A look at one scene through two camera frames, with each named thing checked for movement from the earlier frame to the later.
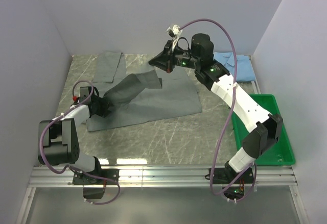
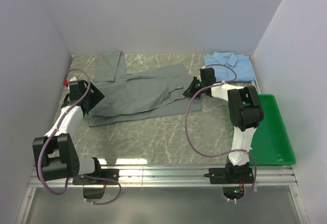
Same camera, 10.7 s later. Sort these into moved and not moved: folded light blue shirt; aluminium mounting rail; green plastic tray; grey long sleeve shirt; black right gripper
Moved: grey long sleeve shirt; black right gripper
Not moved: folded light blue shirt; aluminium mounting rail; green plastic tray
